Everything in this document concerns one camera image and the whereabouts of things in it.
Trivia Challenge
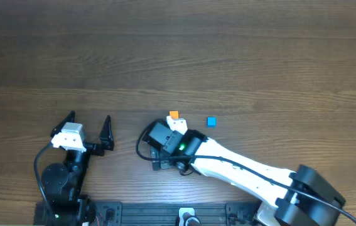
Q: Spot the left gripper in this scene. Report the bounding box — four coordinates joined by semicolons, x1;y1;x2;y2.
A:
50;110;116;157

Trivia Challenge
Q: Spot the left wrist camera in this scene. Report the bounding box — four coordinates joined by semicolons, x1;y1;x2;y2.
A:
50;122;88;153

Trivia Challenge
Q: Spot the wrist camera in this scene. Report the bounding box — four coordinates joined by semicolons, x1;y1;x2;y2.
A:
166;116;189;136
50;122;88;153

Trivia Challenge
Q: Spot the black cable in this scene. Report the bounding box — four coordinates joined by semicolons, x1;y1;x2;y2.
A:
33;142;57;220
135;120;356;226

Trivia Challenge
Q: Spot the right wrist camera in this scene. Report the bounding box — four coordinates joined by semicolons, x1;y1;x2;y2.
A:
166;116;189;136

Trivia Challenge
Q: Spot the mounting rail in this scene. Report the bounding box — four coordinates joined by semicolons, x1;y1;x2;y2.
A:
94;201;261;226

